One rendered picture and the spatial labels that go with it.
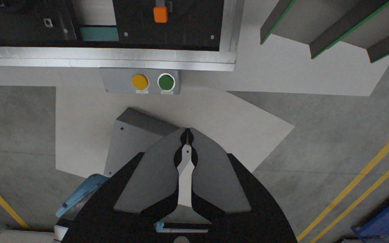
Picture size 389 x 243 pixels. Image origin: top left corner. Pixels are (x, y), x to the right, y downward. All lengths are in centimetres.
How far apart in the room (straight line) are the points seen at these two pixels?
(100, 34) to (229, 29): 32
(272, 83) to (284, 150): 163
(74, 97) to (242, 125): 65
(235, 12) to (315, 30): 17
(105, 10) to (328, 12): 49
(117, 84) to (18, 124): 213
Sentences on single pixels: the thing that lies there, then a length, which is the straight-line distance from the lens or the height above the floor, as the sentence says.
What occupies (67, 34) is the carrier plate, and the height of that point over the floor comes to 97.
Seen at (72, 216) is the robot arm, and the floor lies 118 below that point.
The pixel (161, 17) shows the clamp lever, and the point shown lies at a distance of 28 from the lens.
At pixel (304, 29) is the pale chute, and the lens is 41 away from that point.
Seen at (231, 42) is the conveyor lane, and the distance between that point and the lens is 40.
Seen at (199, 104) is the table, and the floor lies 86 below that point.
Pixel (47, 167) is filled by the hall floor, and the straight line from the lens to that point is 278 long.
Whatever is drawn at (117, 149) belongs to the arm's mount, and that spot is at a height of 96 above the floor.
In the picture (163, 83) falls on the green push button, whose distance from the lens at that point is 39.
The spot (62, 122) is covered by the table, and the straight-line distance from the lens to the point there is 76.
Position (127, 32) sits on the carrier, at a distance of 40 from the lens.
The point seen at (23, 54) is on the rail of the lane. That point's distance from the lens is 58.
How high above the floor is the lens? 134
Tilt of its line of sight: 62 degrees down
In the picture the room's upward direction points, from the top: 178 degrees clockwise
